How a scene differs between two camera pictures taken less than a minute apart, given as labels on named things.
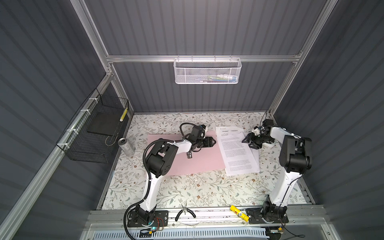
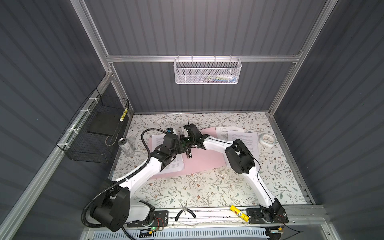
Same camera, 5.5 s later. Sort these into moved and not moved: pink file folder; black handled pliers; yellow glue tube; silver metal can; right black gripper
Moved: right black gripper
Not moved: silver metal can; pink file folder; yellow glue tube; black handled pliers
